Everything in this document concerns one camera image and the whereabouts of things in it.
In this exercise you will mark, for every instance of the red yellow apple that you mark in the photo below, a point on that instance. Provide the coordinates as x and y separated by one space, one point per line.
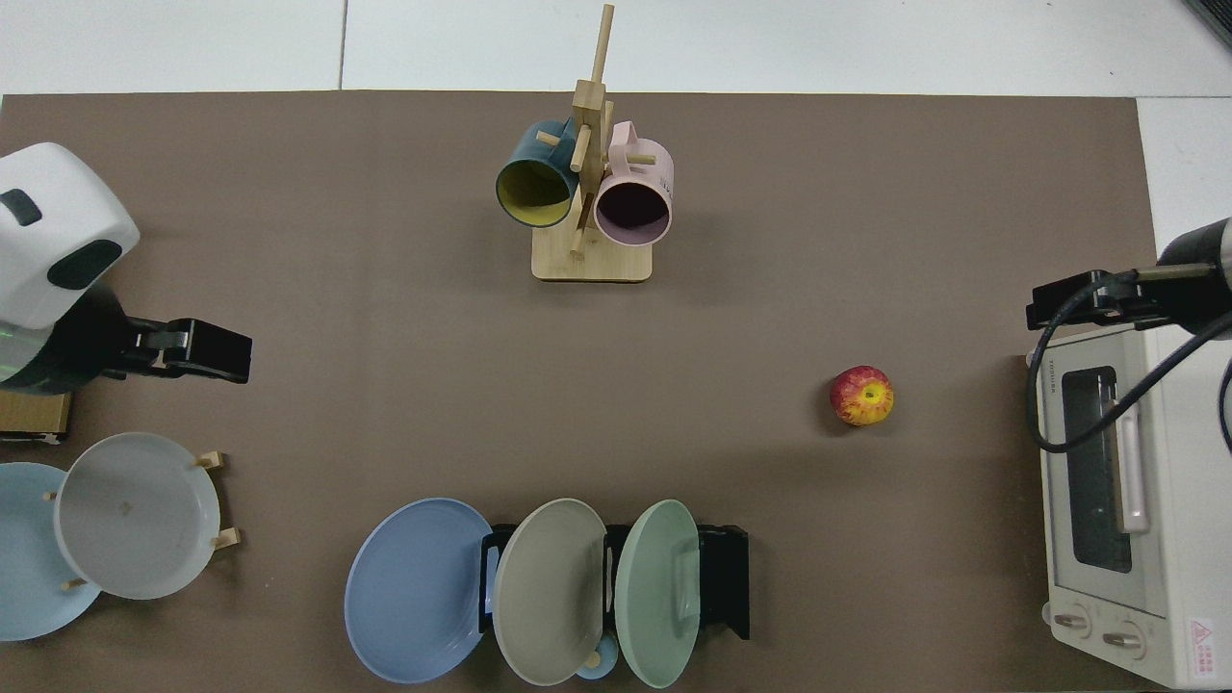
861 397

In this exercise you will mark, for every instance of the wooden cup stand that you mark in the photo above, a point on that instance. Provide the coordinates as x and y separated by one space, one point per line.
597 260

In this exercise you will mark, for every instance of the grey plate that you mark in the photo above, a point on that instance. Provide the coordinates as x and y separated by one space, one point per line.
135 515

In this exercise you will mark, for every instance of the small blue round thing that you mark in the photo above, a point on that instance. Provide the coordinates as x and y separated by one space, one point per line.
602 664

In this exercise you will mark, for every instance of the brown table cloth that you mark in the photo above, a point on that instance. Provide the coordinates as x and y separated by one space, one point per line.
385 385

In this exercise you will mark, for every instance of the beige plate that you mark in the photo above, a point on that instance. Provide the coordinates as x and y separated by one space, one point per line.
549 597

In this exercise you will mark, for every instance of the green plate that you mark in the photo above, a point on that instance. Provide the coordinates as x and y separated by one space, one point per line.
654 597

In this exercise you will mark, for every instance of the dark teal cup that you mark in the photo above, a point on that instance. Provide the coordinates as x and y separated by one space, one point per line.
534 188

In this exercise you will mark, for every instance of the dark grey object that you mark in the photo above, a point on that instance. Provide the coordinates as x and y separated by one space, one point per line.
1215 14

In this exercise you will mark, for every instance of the pale toaster oven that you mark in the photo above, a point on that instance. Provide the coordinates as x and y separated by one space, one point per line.
1184 500

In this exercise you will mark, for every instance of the wooden plate rack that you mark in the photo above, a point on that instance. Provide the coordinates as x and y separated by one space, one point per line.
227 538

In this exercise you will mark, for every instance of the black dish rack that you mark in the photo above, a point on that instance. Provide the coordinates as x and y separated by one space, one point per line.
724 577

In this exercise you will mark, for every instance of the pink cup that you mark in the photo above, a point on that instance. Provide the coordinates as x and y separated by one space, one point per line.
635 207

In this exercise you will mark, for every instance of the light blue plate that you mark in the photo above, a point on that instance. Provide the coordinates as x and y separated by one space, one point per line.
29 558

